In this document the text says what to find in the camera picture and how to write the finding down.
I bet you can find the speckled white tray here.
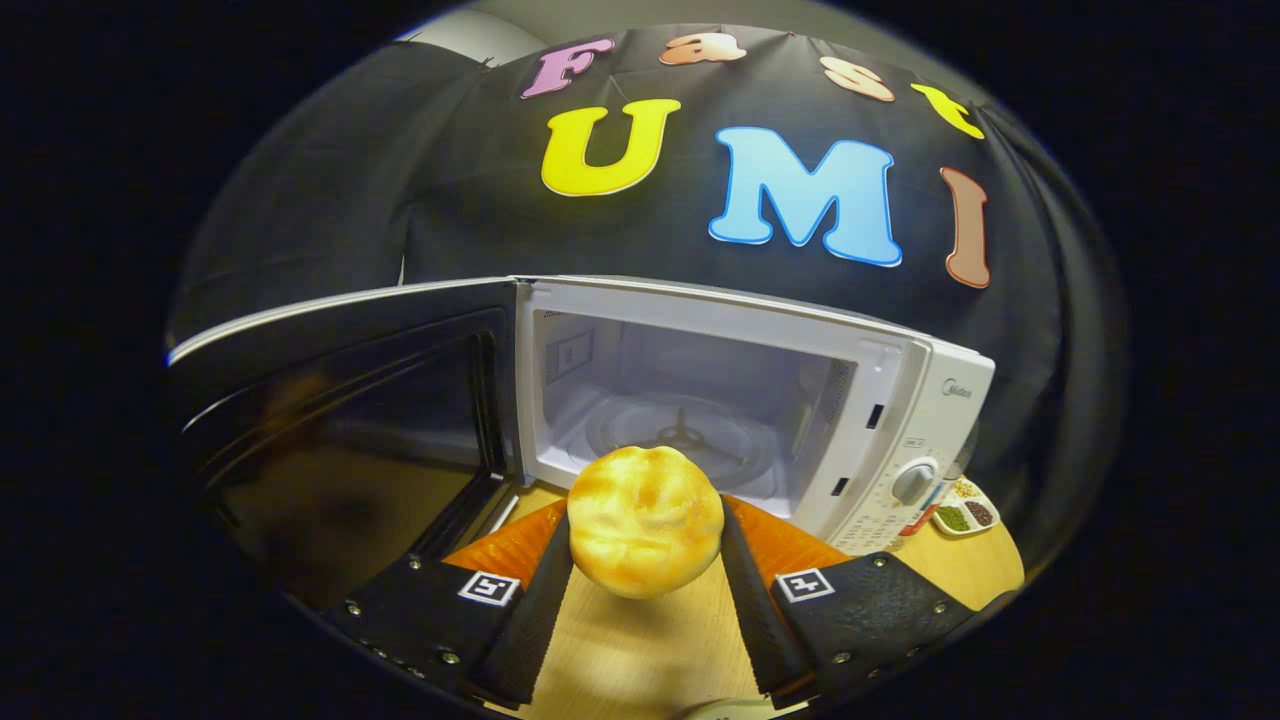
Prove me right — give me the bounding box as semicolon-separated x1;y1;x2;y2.
685;698;776;720

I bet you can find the white microwave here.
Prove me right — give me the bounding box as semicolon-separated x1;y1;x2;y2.
165;275;998;611

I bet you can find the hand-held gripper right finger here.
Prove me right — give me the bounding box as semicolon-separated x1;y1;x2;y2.
720;494;976;701

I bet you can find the red label water bottle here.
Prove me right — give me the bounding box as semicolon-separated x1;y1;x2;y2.
897;440;983;538

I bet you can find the golden bread bun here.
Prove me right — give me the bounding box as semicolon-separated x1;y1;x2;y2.
567;446;725;600

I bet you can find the divided white bean dish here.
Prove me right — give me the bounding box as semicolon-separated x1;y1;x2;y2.
930;478;1001;538

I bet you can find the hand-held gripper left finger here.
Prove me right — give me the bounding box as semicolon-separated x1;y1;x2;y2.
325;498;576;709

